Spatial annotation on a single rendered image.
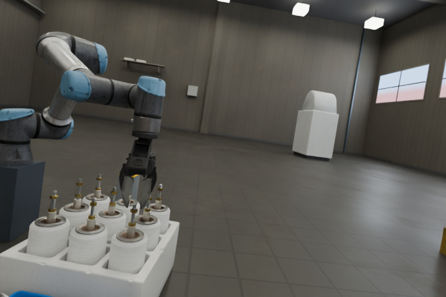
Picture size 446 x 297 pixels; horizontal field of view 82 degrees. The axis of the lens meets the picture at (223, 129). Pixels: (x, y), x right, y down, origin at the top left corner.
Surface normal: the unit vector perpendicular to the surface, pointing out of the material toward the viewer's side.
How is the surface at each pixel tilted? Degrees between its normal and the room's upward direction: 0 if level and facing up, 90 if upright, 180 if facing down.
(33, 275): 90
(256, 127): 90
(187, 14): 90
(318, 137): 90
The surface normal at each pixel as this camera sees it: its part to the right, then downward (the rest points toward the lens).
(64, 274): -0.07, 0.03
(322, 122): 0.17, 0.06
